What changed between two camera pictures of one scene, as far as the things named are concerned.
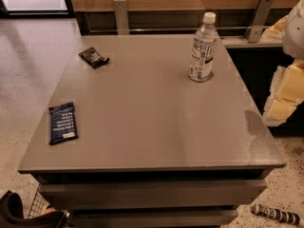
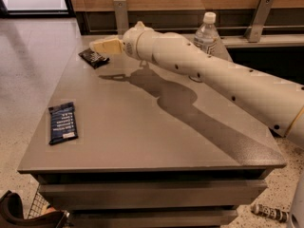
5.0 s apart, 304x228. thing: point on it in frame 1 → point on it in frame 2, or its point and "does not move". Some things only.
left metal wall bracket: (122, 17) does not move
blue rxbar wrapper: (63, 123) does not move
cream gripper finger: (288, 82) → (129, 40)
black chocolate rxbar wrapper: (93, 57) does not move
